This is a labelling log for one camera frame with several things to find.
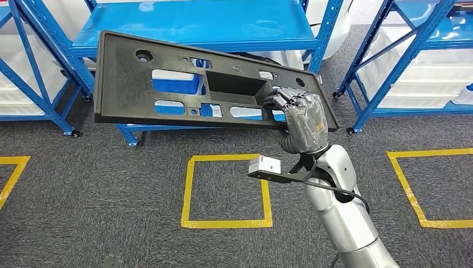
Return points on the white plastic crate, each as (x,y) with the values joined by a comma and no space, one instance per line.
(244,112)
(425,85)
(55,97)
(168,103)
(14,110)
(16,46)
(170,75)
(292,61)

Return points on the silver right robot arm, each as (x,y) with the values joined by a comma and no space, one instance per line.
(343,222)

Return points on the black plastic panel part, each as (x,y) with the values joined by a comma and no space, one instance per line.
(125,88)

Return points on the black ribbed part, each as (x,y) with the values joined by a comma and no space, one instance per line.
(258,57)

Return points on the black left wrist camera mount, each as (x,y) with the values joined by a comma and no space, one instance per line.
(114,262)

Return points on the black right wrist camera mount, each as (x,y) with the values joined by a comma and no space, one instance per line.
(284,178)

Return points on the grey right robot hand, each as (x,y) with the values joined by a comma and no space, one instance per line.
(306,122)

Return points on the blue metal shelf rack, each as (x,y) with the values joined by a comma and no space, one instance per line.
(192,26)
(26,118)
(425,111)

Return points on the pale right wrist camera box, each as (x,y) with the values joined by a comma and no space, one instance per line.
(264,164)

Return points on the blue plastic crate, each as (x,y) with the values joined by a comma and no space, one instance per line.
(205,111)
(173,87)

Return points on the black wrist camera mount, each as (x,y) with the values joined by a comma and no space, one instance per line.
(114,262)
(284,178)

